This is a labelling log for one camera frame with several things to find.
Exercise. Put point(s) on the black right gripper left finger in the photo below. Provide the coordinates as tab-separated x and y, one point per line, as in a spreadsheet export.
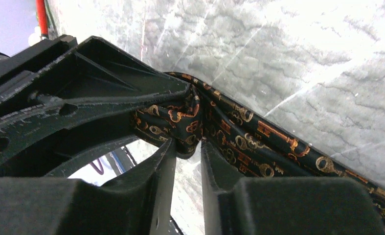
138	202

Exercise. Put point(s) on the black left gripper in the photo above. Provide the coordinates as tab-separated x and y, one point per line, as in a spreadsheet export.
59	97

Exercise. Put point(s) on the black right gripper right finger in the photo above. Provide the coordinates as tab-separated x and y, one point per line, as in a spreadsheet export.
238	205

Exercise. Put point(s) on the black orange key-pattern tie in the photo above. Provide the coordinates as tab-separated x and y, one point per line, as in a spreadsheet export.
250	143

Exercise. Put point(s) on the red handled wrench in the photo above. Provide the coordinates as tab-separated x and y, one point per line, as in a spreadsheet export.
42	18

